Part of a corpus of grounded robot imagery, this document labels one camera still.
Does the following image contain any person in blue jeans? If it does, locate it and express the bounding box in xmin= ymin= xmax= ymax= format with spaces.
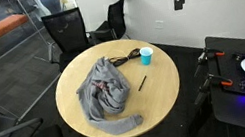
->
xmin=33 ymin=0 xmax=65 ymax=19

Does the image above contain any black mesh-back office chair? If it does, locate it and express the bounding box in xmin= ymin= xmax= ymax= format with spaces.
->
xmin=40 ymin=4 xmax=103 ymax=75

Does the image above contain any blue plastic cup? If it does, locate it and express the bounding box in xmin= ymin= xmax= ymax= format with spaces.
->
xmin=138 ymin=45 xmax=156 ymax=67

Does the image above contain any black marker pen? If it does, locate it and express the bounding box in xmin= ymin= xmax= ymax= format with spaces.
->
xmin=135 ymin=74 xmax=151 ymax=93

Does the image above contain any coiled black cable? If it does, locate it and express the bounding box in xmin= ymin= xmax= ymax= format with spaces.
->
xmin=106 ymin=47 xmax=144 ymax=69

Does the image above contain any grey sweatshirt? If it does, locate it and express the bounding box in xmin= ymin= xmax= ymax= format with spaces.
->
xmin=70 ymin=52 xmax=147 ymax=137

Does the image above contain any white wall outlet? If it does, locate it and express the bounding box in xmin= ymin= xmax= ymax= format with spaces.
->
xmin=154 ymin=19 xmax=165 ymax=30

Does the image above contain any orange-handled black clamp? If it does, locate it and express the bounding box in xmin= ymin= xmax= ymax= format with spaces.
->
xmin=189 ymin=70 xmax=237 ymax=106
xmin=189 ymin=44 xmax=229 ymax=79

